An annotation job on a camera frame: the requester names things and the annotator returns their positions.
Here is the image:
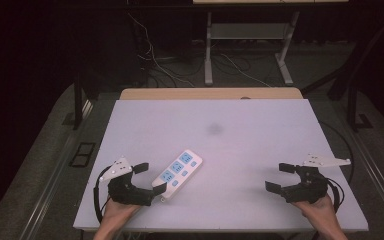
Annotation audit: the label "person's left hand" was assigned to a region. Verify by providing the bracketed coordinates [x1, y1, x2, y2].
[99, 199, 142, 232]

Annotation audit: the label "grey metal desk frame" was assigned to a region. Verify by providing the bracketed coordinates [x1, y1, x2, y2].
[203, 10, 300, 87]

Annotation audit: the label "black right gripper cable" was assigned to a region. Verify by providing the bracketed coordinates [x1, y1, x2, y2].
[325, 177, 346, 214]

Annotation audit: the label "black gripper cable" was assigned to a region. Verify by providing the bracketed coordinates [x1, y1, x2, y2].
[325, 177, 346, 214]
[92, 165, 114, 225]

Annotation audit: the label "black metal stand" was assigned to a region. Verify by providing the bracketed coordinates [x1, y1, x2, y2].
[61, 71, 96, 131]
[301, 9, 384, 133]

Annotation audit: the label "black floor socket plate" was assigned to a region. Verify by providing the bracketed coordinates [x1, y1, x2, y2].
[68, 141, 97, 168]

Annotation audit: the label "wooden table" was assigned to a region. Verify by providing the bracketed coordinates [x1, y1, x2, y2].
[119, 87, 304, 101]

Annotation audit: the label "white floor cable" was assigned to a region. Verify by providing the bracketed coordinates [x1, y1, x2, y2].
[219, 52, 273, 88]
[127, 12, 196, 88]

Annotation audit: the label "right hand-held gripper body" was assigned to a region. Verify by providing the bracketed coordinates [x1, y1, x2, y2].
[281, 153, 352, 204]

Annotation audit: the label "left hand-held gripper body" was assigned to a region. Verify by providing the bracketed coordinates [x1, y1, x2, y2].
[98, 156, 155, 207]

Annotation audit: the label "person's right hand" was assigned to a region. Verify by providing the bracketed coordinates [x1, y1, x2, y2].
[292, 194, 340, 230]

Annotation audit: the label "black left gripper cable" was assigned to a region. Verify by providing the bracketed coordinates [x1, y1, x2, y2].
[92, 165, 114, 225]

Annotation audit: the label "long black cable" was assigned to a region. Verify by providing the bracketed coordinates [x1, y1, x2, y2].
[319, 120, 355, 185]

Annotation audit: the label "white power strip blue sockets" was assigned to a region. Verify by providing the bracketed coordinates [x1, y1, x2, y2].
[151, 149, 204, 201]

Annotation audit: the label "aluminium floor rail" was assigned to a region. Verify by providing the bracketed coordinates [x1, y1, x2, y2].
[345, 128, 384, 228]
[19, 99, 95, 240]

